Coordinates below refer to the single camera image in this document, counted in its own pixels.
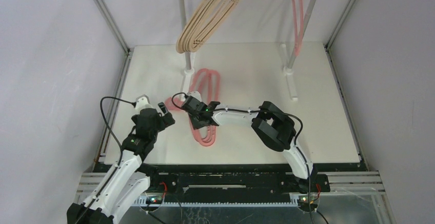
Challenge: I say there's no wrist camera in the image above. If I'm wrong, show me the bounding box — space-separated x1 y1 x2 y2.
187 91 202 101
134 95 153 112

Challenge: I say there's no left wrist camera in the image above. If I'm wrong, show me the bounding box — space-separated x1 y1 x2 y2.
134 95 153 112

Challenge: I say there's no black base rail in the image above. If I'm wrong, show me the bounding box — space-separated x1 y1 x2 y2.
145 164 331 205

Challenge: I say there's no black cable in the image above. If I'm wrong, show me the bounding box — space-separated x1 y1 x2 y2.
171 92 313 203
100 96 138 155

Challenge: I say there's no left aluminium frame post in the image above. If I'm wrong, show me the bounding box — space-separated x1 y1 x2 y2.
93 0 130 55

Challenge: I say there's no right black cable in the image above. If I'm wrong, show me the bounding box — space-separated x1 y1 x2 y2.
171 92 313 203

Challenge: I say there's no left grey rack pole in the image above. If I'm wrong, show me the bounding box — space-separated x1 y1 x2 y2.
179 0 192 72

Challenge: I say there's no grey rack pole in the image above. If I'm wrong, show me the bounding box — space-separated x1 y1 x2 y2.
287 0 324 70
179 0 192 72

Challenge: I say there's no circuit board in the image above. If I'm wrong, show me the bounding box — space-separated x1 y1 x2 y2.
298 185 321 213
140 182 168 212

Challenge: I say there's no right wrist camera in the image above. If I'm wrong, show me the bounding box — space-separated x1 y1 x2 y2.
187 91 202 101

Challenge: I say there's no right grey rack pole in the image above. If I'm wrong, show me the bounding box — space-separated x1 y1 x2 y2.
287 0 324 70

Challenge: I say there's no pink hanger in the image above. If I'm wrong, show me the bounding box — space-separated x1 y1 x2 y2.
190 69 222 145
292 0 304 56
165 68 217 148

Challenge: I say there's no left black cable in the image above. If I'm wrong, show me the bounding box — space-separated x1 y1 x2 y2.
100 96 138 155

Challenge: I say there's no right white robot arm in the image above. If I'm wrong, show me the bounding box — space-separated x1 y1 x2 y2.
178 94 317 191

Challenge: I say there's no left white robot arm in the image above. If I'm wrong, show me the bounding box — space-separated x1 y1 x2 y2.
67 97 175 223

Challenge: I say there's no aluminium frame post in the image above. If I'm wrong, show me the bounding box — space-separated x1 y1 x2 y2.
325 0 358 51
93 0 130 55

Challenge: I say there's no left circuit board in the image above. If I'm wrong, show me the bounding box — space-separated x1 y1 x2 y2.
140 182 168 212

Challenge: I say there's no right aluminium frame post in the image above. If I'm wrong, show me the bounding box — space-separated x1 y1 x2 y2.
325 0 358 51

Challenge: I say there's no right circuit board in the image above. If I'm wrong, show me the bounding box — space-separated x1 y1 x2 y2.
298 185 321 213

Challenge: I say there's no right white rack foot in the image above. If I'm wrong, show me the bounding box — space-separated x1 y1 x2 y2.
280 44 298 101

